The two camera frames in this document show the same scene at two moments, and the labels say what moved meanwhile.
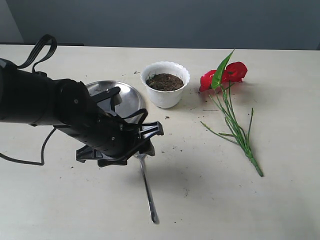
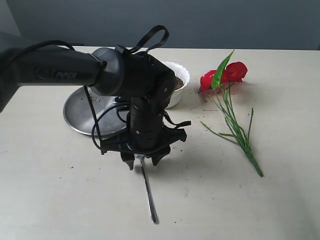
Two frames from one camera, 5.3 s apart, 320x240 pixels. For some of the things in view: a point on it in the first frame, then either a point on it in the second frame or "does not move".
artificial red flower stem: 219,78 does not move
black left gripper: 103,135 → 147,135
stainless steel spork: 154,215 does not move
